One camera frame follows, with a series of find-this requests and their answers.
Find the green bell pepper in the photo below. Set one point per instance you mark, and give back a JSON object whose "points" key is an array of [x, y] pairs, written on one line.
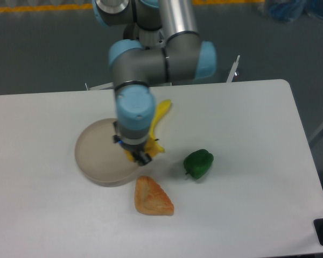
{"points": [[198, 163]]}

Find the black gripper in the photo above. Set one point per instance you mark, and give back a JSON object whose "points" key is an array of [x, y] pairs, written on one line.
{"points": [[133, 141]]}

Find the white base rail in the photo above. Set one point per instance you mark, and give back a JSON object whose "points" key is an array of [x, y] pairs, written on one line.
{"points": [[111, 86]]}

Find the blue plastic bag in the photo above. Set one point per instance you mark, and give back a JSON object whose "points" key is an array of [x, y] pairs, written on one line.
{"points": [[289, 11]]}

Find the white bracket behind table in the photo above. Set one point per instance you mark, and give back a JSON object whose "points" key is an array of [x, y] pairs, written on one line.
{"points": [[233, 71]]}

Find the yellow bell pepper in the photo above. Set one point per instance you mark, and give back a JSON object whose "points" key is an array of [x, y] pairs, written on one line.
{"points": [[130, 156]]}

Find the triangular puff pastry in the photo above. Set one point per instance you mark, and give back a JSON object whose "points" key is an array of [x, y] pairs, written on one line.
{"points": [[150, 199]]}

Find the beige round plate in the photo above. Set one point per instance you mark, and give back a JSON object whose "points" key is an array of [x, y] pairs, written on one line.
{"points": [[100, 159]]}

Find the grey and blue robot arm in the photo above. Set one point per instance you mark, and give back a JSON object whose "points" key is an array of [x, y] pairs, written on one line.
{"points": [[137, 65]]}

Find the yellow banana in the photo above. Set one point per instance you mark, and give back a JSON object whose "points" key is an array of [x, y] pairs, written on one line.
{"points": [[153, 146]]}

